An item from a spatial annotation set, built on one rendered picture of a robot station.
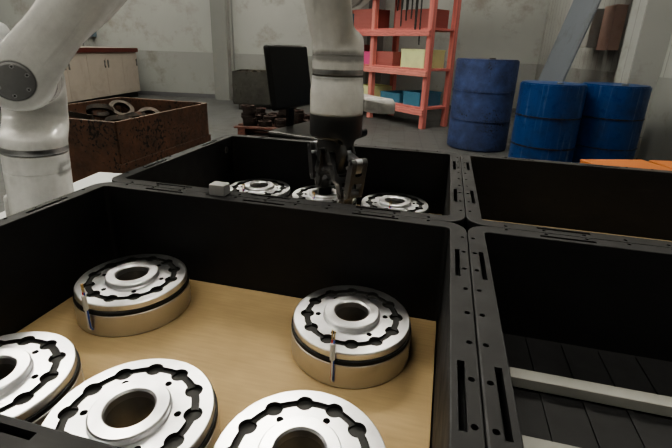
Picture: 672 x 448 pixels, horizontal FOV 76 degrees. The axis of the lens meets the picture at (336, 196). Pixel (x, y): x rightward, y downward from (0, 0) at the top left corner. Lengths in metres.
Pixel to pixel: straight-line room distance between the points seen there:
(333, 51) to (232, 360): 0.38
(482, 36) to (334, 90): 8.29
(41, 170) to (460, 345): 0.69
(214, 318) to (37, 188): 0.45
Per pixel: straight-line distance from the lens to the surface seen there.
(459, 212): 0.44
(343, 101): 0.58
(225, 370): 0.39
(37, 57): 0.76
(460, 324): 0.27
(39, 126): 0.82
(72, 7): 0.75
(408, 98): 6.57
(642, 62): 5.34
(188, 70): 9.68
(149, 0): 10.03
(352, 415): 0.30
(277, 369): 0.38
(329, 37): 0.57
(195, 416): 0.32
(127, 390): 0.33
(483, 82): 5.04
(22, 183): 0.82
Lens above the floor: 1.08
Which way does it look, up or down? 19 degrees down
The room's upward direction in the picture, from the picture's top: 2 degrees clockwise
